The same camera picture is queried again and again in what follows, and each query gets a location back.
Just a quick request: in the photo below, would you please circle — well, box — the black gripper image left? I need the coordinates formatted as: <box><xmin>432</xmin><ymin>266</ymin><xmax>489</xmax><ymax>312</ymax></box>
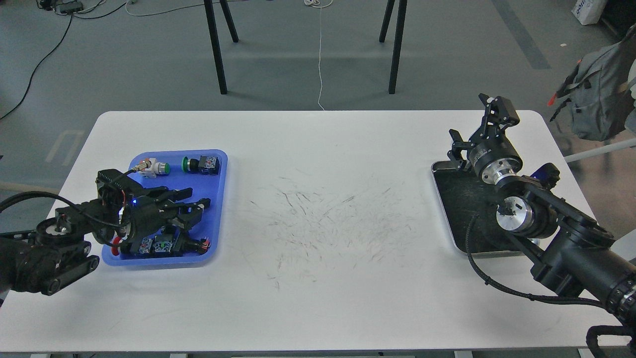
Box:
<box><xmin>122</xmin><ymin>187</ymin><xmax>211</xmax><ymax>243</ymax></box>

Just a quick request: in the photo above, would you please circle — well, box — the black cable on floor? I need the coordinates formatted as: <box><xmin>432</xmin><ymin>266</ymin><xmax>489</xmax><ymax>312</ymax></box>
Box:
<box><xmin>0</xmin><ymin>0</ymin><xmax>130</xmax><ymax>121</ymax></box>

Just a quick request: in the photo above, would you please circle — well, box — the white cord on floor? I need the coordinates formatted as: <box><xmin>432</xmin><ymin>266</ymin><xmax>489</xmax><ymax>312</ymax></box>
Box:
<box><xmin>304</xmin><ymin>0</ymin><xmax>334</xmax><ymax>111</ymax></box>

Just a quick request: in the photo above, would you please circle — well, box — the blue plastic tray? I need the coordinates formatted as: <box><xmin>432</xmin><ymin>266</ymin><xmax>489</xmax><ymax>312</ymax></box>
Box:
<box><xmin>97</xmin><ymin>149</ymin><xmax>228</xmax><ymax>268</ymax></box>

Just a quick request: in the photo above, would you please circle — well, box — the red push button switch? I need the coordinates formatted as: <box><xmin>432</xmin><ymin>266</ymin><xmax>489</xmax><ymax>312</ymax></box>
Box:
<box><xmin>110</xmin><ymin>236</ymin><xmax>152</xmax><ymax>258</ymax></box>

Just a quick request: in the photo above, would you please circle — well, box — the green push button switch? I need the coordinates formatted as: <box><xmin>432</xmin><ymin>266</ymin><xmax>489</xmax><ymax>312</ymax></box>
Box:
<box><xmin>181</xmin><ymin>156</ymin><xmax>221</xmax><ymax>176</ymax></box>

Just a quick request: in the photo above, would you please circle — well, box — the white box corner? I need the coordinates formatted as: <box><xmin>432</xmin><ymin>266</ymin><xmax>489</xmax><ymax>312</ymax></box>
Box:
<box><xmin>571</xmin><ymin>0</ymin><xmax>607</xmax><ymax>26</ymax></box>

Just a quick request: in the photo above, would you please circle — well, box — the silver metal tray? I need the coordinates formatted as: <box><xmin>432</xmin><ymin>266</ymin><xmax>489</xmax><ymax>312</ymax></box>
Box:
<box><xmin>431</xmin><ymin>161</ymin><xmax>520</xmax><ymax>256</ymax></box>

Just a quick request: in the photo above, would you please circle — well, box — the black stand leg right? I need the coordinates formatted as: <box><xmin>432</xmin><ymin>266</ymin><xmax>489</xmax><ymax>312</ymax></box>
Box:
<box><xmin>379</xmin><ymin>0</ymin><xmax>407</xmax><ymax>95</ymax></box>

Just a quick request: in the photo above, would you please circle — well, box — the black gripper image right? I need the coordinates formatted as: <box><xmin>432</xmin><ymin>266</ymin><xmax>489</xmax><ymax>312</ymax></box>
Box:
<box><xmin>447</xmin><ymin>93</ymin><xmax>523</xmax><ymax>182</ymax></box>

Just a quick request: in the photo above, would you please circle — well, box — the white switch orange green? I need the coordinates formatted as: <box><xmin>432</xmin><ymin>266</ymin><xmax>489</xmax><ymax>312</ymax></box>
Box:
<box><xmin>134</xmin><ymin>157</ymin><xmax>171</xmax><ymax>178</ymax></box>

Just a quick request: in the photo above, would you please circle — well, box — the black switch block red connector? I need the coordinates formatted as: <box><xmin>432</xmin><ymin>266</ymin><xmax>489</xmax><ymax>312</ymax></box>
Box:
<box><xmin>150</xmin><ymin>229</ymin><xmax>211</xmax><ymax>258</ymax></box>

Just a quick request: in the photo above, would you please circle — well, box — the grey backpack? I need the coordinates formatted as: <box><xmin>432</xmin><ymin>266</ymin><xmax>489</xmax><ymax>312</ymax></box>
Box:
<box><xmin>548</xmin><ymin>25</ymin><xmax>636</xmax><ymax>141</ymax></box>

